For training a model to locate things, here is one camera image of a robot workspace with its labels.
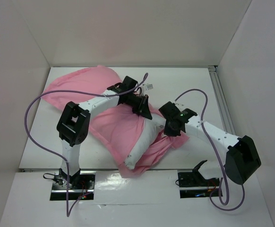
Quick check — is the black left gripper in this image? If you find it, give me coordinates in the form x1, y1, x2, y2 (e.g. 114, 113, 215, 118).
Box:
125, 92, 151, 120

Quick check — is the white pillow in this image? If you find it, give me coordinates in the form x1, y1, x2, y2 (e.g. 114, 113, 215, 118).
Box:
124, 114, 166, 170

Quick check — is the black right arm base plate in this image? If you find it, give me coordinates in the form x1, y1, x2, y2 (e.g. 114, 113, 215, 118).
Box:
175, 171, 220, 199

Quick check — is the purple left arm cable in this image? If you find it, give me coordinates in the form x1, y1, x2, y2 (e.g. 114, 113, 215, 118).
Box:
24, 72, 149, 217

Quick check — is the aluminium table edge rail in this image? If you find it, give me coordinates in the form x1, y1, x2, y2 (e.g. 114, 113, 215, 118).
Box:
19, 168, 192, 172

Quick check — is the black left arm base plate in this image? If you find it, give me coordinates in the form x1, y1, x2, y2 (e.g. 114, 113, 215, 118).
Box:
43, 172, 95, 201

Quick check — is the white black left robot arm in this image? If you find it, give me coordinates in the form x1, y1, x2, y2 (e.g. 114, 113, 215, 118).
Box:
57, 76, 152, 189

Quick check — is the pink fabric pillowcase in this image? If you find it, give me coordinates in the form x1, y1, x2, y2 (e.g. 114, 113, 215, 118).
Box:
43, 66, 189, 178

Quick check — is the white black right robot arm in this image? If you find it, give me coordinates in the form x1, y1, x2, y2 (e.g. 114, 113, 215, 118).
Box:
159, 102, 261, 185

